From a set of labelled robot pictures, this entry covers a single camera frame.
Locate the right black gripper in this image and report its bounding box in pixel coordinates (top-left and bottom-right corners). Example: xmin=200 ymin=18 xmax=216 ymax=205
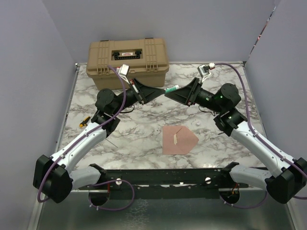
xmin=165 ymin=77 xmax=224 ymax=114

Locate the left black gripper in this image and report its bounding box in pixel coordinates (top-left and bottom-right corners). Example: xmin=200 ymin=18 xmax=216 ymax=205
xmin=112 ymin=78 xmax=165 ymax=116

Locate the green white glue stick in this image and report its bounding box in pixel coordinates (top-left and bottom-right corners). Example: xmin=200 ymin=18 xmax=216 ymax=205
xmin=165 ymin=85 xmax=179 ymax=93

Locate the pink paper envelope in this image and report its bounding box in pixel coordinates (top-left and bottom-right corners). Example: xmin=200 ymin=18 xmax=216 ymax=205
xmin=163 ymin=126 xmax=199 ymax=155

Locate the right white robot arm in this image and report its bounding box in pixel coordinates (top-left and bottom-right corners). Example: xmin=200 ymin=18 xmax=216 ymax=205
xmin=165 ymin=78 xmax=307 ymax=204

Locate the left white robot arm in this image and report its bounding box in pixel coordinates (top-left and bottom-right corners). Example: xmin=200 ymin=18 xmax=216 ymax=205
xmin=33 ymin=79 xmax=165 ymax=203

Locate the tan plastic toolbox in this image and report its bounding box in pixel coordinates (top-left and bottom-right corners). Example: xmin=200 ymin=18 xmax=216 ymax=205
xmin=86 ymin=38 xmax=169 ymax=90

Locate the yellow black screwdriver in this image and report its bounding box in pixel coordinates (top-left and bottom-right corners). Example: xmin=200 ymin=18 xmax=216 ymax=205
xmin=79 ymin=116 xmax=91 ymax=127

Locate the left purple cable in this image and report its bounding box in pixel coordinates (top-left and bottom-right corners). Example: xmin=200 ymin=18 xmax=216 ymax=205
xmin=36 ymin=64 xmax=135 ymax=211

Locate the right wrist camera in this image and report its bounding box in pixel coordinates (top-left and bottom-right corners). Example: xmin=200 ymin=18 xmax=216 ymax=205
xmin=197 ymin=62 xmax=215 ymax=84

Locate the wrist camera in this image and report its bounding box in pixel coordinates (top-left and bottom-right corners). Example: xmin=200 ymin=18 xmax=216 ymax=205
xmin=117 ymin=64 xmax=130 ymax=84
xmin=197 ymin=62 xmax=215 ymax=84

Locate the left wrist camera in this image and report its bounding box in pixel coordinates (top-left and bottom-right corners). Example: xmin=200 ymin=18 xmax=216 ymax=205
xmin=117 ymin=64 xmax=130 ymax=84

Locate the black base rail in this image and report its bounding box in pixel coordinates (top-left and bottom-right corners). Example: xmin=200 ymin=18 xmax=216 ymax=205
xmin=78 ymin=163 xmax=257 ymax=200

